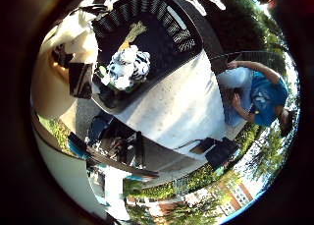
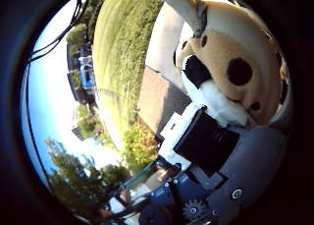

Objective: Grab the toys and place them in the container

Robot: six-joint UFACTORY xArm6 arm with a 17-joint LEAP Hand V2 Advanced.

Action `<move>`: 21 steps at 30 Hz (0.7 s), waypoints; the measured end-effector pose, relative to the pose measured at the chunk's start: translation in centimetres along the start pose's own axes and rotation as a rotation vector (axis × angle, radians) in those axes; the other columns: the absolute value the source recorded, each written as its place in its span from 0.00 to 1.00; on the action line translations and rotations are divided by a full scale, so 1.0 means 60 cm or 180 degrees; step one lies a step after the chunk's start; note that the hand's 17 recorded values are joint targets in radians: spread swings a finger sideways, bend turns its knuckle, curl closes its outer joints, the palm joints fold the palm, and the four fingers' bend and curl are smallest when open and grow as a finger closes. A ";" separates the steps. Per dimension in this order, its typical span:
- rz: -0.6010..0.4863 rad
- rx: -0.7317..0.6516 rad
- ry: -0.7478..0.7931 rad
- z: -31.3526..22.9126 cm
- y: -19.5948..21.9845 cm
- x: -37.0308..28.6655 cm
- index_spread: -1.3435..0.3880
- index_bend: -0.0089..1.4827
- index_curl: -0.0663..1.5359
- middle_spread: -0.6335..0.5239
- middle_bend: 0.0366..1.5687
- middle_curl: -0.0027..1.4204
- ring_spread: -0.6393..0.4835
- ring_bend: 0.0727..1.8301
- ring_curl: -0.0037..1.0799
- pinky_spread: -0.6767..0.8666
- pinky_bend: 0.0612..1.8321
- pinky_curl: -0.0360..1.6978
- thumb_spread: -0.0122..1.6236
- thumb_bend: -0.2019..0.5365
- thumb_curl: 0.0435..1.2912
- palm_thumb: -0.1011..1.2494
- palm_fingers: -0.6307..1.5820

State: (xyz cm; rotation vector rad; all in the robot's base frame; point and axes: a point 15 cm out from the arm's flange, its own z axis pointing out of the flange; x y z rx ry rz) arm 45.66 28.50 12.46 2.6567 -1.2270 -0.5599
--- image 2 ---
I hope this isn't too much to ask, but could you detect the tan cookie plush toy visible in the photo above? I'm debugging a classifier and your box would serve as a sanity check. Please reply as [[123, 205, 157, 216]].
[[173, 0, 290, 126]]

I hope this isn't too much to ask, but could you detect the black cable bundle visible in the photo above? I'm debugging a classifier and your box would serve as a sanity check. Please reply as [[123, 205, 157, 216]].
[[27, 0, 90, 64]]

